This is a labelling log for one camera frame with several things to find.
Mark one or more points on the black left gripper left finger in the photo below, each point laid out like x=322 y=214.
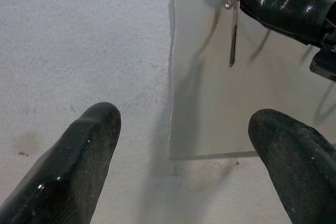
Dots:
x=78 y=161

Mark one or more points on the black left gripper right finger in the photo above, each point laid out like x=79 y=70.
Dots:
x=302 y=166

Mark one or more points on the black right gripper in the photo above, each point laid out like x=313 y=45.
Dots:
x=328 y=61

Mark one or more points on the white hook rack board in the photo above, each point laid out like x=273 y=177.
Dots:
x=210 y=103

